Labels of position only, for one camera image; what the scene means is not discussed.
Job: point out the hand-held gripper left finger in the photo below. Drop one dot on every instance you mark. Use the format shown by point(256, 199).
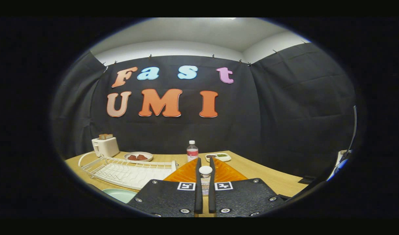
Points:
point(198, 195)

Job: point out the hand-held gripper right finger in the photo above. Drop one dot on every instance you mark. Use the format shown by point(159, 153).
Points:
point(211, 195)

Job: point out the pale green plate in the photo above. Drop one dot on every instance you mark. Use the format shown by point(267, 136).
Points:
point(121, 195)

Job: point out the white divided dish with beans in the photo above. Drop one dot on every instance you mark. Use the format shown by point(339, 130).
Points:
point(227, 158)

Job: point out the small white plate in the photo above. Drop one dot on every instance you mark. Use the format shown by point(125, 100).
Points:
point(150, 156)

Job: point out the clear bottle with red label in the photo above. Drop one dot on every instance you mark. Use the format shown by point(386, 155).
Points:
point(192, 153)

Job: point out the red food pieces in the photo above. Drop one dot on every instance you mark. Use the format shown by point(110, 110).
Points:
point(141, 157)

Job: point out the black backdrop cloth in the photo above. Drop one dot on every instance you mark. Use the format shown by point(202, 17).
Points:
point(251, 130)

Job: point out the black block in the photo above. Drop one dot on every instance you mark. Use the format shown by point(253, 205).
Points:
point(307, 180)

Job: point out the white toaster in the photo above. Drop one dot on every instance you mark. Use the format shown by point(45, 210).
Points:
point(106, 147)

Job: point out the toast slices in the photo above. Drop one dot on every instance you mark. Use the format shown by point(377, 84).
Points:
point(105, 136)

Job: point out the white and blue object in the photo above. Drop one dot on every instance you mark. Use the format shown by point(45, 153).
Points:
point(341, 161)

